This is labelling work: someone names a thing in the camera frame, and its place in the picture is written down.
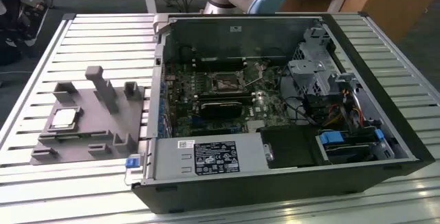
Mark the black equipment stand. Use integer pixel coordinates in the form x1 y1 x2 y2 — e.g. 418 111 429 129
0 0 49 66

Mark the black printed label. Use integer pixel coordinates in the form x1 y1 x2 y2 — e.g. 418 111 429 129
193 140 240 176

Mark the yellow red wire bundle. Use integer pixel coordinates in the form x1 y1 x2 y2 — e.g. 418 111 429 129
322 104 365 127

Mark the silver chipset heatsink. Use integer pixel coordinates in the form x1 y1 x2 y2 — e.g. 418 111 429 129
248 120 265 132

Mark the black RAM slot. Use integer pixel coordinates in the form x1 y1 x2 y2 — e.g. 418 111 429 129
197 93 250 99
198 97 252 104

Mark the silver square CPU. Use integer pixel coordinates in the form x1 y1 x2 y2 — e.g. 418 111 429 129
50 109 78 127

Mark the black PC case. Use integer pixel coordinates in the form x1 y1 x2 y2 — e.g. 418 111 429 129
129 12 436 215

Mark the CPU socket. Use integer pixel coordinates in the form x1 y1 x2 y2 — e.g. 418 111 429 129
209 72 246 93

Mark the wooden cabinet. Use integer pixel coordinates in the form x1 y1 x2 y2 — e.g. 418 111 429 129
340 0 440 43

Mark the black graphics card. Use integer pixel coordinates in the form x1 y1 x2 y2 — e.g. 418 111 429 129
200 101 244 119

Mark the silver drive cage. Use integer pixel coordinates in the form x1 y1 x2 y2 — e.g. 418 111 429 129
286 27 337 99

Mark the metal socket cover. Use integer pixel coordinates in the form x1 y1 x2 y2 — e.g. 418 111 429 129
252 61 268 81

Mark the black wire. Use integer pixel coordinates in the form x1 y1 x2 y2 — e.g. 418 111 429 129
284 96 321 126

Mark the black plastic shroud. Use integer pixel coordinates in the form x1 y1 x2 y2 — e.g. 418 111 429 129
258 126 332 169

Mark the silver power supply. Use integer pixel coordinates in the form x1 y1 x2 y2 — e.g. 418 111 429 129
150 133 270 181

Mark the grey parts rack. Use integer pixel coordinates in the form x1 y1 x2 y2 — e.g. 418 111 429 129
29 65 146 167

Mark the green RAM stick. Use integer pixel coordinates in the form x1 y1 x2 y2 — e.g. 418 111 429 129
56 134 92 141

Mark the green motherboard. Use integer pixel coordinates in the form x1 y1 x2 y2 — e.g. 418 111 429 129
161 61 297 137

